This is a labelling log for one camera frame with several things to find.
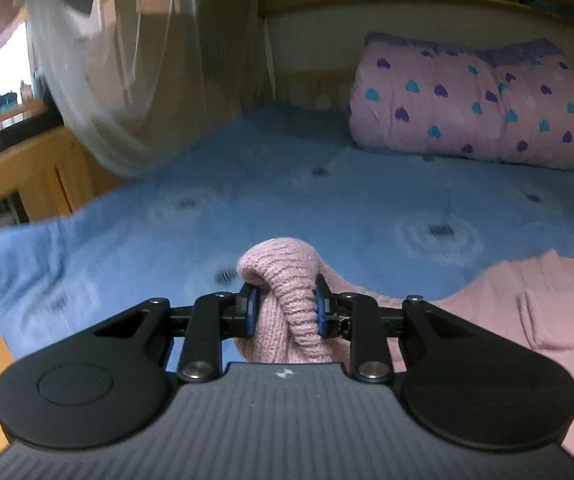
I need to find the pink knitted sweater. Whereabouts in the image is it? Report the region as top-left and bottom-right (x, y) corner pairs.
(236, 238), (574, 455)

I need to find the blue floral bed sheet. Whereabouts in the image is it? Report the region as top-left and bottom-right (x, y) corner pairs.
(0, 106), (574, 358)

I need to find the wooden cabinet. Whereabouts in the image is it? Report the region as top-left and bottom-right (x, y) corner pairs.
(0, 127), (121, 221)

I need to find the pink heart-patterned rolled quilt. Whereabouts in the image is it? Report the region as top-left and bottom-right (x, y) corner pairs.
(349, 32), (574, 169)

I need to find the white mosquito net curtain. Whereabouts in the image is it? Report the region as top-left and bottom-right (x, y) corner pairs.
(15, 0), (265, 178)

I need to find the wooden bed headboard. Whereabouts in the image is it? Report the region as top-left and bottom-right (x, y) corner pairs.
(259, 0), (574, 111)

